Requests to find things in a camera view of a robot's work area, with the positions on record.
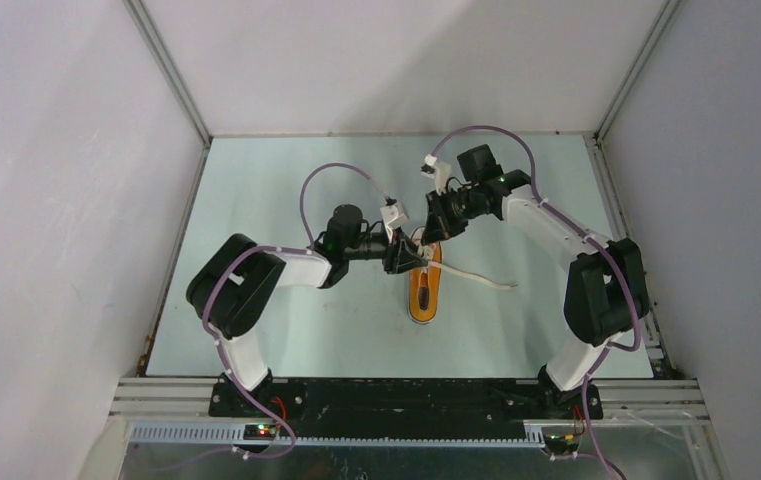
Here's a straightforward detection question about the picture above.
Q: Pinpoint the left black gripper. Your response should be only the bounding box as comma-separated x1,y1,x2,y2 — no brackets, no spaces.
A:
344,224,427,274

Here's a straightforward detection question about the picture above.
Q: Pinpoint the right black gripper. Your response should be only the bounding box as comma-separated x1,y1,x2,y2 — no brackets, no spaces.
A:
422,186,483,246

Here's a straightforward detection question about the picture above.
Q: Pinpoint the white shoelace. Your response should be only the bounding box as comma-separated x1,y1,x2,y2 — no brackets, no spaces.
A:
412,226,517,291

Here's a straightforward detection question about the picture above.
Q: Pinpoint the orange canvas sneaker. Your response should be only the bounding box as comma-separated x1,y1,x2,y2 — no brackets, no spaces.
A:
407,243,443,325

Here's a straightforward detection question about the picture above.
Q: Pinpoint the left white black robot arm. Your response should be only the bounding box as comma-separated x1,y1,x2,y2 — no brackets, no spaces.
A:
185,204,429,417

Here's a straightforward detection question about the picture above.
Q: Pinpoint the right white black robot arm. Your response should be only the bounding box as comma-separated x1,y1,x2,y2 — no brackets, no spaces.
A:
421,145,648,418

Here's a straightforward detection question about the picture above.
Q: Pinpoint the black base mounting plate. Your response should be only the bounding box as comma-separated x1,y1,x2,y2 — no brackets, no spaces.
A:
208,376,604,441

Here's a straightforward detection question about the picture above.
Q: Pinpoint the left controller board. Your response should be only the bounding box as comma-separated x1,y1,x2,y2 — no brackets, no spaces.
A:
242,423,280,441

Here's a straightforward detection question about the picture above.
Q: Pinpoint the controller board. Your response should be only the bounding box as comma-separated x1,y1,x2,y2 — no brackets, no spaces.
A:
543,434,585,457
242,423,280,441

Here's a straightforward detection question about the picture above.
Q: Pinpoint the right controller board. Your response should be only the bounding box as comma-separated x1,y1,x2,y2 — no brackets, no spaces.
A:
543,434,585,457

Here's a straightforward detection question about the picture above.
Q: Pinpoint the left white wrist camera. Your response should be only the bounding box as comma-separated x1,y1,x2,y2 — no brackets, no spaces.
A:
380,198,409,242

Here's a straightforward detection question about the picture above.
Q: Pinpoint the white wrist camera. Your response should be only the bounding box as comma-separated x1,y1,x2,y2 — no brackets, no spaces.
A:
380,198,409,242
420,154,453,195

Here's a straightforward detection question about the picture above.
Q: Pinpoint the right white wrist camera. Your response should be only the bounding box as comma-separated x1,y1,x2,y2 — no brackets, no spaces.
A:
420,154,453,195

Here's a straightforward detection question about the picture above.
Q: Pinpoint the grey slotted cable duct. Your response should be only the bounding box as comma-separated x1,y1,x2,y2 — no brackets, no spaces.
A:
128,423,547,449

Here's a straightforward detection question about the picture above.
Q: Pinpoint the aluminium frame rail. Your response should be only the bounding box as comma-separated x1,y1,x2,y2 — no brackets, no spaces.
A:
109,377,711,427

